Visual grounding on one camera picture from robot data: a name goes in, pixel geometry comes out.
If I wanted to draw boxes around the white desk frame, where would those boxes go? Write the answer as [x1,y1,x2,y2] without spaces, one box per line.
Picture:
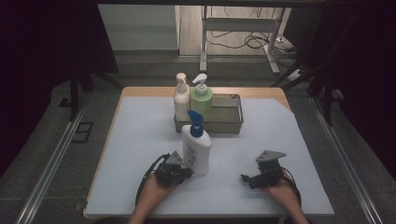
[199,5,286,76]

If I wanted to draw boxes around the white panel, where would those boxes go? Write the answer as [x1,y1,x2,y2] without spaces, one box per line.
[98,4,181,51]

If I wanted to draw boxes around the hand-held gripper black cable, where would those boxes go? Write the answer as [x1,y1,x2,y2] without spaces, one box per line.
[279,167,303,207]
[134,153,171,207]

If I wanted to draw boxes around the black floor cables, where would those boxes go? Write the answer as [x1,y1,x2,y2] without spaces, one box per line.
[205,6,301,68]

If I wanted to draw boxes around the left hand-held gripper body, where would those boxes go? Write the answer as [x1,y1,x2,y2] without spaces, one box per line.
[154,150,188,189]

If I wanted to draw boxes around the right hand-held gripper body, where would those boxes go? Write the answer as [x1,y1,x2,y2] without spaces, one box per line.
[253,149,288,189]

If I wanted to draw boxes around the person's left hand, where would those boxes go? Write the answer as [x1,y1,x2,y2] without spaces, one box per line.
[140,173,179,207]

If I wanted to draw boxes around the white bottle with blue pump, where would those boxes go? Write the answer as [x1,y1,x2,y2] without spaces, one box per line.
[181,109,213,177]

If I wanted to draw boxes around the green bottle with white pump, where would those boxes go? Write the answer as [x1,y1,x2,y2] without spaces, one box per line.
[190,73,215,121]

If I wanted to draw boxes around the left hand-held gripper black cable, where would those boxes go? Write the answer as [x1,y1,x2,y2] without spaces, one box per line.
[134,153,171,207]

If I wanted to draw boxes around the person's right hand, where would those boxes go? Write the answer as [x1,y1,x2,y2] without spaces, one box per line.
[262,176,301,207]

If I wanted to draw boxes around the black metal stand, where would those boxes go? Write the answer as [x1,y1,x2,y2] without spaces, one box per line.
[270,12,362,126]
[67,59,124,122]

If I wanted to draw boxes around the metal mesh basket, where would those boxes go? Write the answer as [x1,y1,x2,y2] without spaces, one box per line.
[173,91,245,134]

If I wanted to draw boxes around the white table mat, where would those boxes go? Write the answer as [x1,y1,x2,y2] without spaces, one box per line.
[84,95,335,217]

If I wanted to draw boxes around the right hand-held gripper black cable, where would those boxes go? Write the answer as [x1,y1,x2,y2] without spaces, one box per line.
[279,167,303,207]

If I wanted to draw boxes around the aluminium floor rail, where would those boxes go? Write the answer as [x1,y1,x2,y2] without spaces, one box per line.
[310,96,383,224]
[15,92,92,224]

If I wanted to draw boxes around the white pump bottle orange label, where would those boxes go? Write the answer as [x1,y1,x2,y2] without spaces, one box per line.
[173,72,191,122]

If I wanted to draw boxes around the white power strip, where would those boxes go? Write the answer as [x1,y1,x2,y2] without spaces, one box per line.
[288,69,304,84]

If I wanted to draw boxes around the dark curtain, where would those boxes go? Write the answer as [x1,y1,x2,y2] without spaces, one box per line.
[282,0,396,183]
[0,0,120,176]

